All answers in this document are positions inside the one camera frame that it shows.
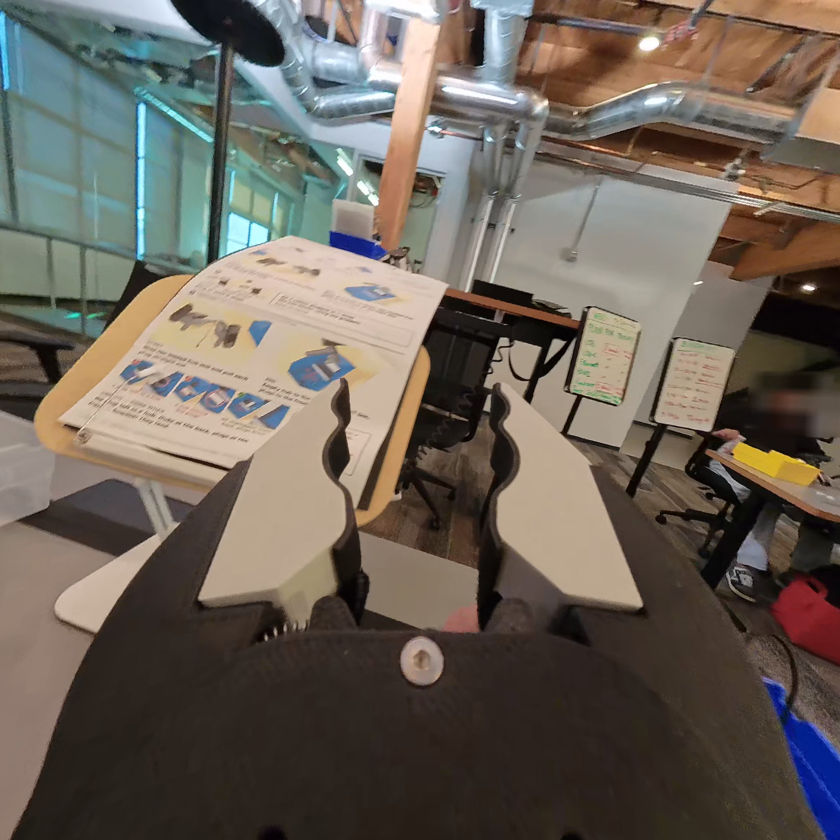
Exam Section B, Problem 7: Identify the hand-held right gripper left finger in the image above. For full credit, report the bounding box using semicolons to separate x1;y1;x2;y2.
195;381;367;620

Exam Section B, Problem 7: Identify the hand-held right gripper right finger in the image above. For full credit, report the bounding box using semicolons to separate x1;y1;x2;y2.
474;382;645;620

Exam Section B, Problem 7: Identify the clear plastic bin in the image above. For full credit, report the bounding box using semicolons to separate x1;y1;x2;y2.
0;410;57;530

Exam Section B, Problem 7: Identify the white easel board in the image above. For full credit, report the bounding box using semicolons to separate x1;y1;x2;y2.
651;338;737;435
566;306;643;409

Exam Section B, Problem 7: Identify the printed instruction sheet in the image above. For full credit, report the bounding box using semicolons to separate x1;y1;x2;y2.
59;237;450;508

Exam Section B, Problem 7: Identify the yellow plastic bin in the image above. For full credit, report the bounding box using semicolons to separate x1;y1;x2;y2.
731;443;819;488

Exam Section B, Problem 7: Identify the wooden work table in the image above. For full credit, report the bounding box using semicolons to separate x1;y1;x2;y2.
704;449;840;592

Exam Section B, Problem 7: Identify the instruction sheet on stand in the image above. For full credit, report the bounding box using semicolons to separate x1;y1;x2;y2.
36;271;433;530

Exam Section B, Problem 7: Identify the red plastic bin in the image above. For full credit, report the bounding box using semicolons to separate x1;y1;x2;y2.
771;575;840;666

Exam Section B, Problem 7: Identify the glass railing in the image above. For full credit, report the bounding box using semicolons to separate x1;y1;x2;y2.
0;221;198;337

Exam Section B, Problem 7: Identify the blue plastic bin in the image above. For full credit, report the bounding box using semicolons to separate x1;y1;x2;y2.
762;676;840;840

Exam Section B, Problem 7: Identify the black pole stand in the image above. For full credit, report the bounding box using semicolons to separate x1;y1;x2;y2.
171;0;288;266

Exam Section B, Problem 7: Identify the wooden column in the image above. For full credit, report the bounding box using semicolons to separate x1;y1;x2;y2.
374;0;445;253

